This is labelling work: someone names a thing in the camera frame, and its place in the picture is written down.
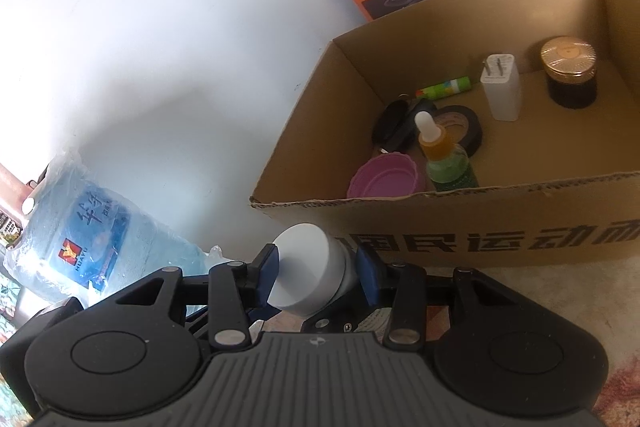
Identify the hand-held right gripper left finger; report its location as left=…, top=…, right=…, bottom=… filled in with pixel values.
left=115, top=244, right=281, bottom=349

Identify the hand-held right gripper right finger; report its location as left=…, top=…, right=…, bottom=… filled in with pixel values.
left=355, top=247, right=513, bottom=349

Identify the blue water jug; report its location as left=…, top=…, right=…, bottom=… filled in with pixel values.
left=2, top=149, right=221, bottom=308

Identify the green dropper bottle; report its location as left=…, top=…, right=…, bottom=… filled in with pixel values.
left=414, top=111, right=480, bottom=192

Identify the black oval case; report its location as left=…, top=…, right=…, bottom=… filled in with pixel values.
left=371, top=99, right=438, bottom=152

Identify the dark jar with gold lid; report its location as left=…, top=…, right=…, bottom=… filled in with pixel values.
left=540, top=36, right=599, bottom=109

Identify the purple silicone bowl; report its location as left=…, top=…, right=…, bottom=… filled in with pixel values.
left=346, top=152, right=426, bottom=200

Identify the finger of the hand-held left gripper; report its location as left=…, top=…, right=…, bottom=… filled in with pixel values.
left=300, top=307, right=363, bottom=334

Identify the white charger plug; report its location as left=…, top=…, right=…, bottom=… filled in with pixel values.
left=480, top=53, right=522, bottom=122

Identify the black tape roll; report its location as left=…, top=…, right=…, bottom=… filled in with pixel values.
left=432, top=105, right=483, bottom=158

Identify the white bottle with green label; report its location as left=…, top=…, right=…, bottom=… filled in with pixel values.
left=267, top=223, right=393, bottom=333

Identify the green lip balm tube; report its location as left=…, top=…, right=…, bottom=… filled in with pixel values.
left=416, top=77, right=472, bottom=102

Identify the large brown cardboard box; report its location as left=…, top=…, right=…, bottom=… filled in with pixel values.
left=250, top=0, right=640, bottom=270

